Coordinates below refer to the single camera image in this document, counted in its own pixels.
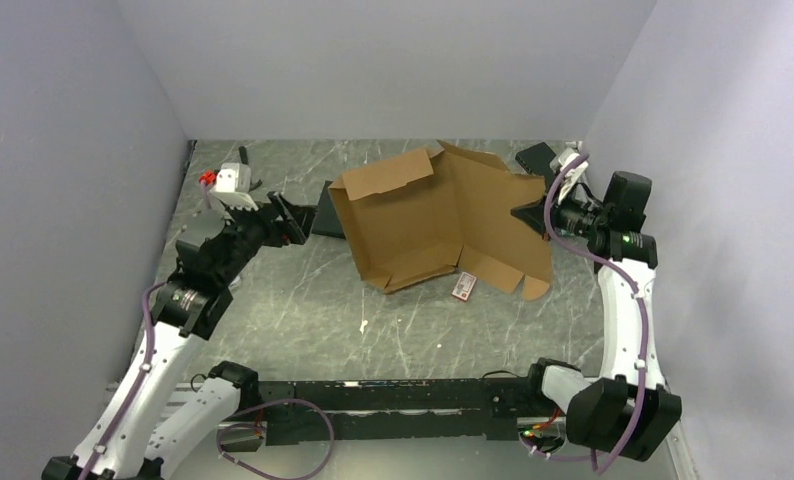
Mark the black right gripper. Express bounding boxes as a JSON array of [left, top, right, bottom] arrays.
[[511, 178, 610, 242]]

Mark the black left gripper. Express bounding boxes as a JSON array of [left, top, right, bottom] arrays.
[[218, 189, 320, 283]]

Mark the brown cardboard box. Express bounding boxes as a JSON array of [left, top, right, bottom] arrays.
[[328, 141, 552, 301]]

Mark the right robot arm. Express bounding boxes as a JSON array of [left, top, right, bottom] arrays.
[[512, 171, 682, 472]]

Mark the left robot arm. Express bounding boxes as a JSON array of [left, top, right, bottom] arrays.
[[41, 191, 317, 479]]

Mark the red white staples box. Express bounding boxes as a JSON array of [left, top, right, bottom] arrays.
[[451, 272, 477, 302]]

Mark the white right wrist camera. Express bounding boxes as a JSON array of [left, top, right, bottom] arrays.
[[550, 147, 590, 204]]

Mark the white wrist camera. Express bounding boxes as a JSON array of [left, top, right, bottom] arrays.
[[198, 162, 259, 211], [550, 147, 590, 204]]

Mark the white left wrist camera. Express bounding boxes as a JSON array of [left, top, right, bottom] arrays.
[[198, 162, 259, 211]]

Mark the black handled hammer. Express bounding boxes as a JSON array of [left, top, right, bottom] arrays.
[[238, 146, 262, 192]]

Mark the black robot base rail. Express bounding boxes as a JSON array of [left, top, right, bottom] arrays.
[[228, 376, 561, 446]]

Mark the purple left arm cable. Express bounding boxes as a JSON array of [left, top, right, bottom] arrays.
[[95, 182, 335, 480]]

